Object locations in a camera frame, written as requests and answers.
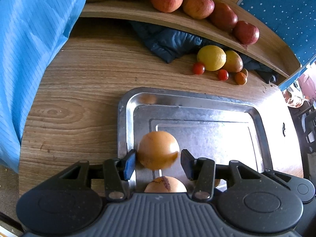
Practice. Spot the yellow green mango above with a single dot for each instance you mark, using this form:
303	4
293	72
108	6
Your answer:
233	62

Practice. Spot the light blue garment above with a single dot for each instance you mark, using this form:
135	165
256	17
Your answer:
32	33

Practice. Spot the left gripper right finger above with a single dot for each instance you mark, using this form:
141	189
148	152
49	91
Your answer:
202	171

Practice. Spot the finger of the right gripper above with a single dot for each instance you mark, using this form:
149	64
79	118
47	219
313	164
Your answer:
279	177

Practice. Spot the metal baking tray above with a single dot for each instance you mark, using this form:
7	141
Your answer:
213	127

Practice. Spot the yellow lemon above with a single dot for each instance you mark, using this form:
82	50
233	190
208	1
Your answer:
213	57

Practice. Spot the pale speckled round fruit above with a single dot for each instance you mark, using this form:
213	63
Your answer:
165	184

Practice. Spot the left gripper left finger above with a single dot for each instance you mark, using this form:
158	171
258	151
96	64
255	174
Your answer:
117	172

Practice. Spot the dark blue jacket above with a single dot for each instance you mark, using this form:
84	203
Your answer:
169	44

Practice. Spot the blue dotted fabric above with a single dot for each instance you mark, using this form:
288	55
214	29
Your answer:
294	22

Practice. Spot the red apple rightmost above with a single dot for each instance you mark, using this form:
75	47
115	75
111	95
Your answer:
246	33

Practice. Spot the small orange mandarin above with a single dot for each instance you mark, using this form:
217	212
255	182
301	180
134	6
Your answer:
240	78

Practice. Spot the wooden curved shelf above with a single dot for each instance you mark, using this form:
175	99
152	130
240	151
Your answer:
270	49

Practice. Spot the red cherry tomato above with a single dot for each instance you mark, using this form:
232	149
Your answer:
198	68
222	75

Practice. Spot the small brown fruit back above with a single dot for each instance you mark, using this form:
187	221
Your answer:
245	71

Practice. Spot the pale orange round fruit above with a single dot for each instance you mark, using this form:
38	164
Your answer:
158	150

